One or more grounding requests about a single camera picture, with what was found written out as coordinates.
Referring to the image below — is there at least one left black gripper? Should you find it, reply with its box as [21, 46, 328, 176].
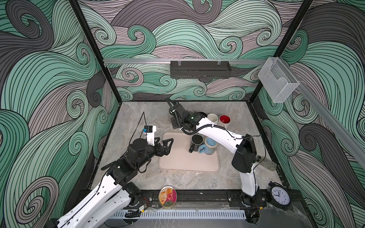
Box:
[133, 136, 172, 170]

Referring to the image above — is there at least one white mug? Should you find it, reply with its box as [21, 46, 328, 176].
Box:
[207, 114, 219, 125]

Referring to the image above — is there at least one cream mug red inside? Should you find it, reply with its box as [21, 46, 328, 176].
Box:
[218, 115, 231, 129]

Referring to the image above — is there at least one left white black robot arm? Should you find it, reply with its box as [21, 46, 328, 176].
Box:
[45, 137, 174, 228]

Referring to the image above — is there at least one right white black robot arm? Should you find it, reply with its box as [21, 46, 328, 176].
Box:
[166, 98, 261, 207]

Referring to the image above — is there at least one black speckled upside-down mug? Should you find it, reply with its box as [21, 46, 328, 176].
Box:
[188, 134, 204, 153]

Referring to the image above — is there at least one blue glazed upside-down mug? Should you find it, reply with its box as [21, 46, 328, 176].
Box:
[198, 137, 218, 155]

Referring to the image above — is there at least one beige rectangular tray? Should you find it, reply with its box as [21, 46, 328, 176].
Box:
[158, 132, 220, 173]

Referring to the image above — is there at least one round colourful tin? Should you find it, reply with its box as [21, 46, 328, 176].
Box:
[158, 186, 177, 209]

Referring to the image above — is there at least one small green black tool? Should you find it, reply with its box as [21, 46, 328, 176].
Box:
[101, 161, 115, 171]

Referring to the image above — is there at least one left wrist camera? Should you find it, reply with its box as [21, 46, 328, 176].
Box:
[143, 125, 157, 146]

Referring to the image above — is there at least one black wall shelf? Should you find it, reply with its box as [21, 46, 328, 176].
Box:
[170, 61, 232, 79]

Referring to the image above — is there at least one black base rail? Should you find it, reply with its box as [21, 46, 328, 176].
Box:
[128, 188, 300, 207]

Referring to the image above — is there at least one white slotted cable duct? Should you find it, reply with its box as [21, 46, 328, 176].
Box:
[108, 209, 247, 220]

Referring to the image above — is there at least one aluminium rail back wall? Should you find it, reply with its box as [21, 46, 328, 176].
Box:
[103, 58, 267, 65]

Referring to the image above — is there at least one aluminium rail wall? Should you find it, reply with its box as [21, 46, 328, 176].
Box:
[282, 60, 365, 167]
[103, 58, 267, 65]

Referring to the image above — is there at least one clear acrylic wall holder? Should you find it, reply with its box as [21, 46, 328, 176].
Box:
[258, 57, 299, 103]

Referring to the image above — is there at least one black round wall clock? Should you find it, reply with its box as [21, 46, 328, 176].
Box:
[267, 181, 291, 211]

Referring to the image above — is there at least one aluminium rail right wall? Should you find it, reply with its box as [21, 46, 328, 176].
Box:
[282, 60, 365, 167]

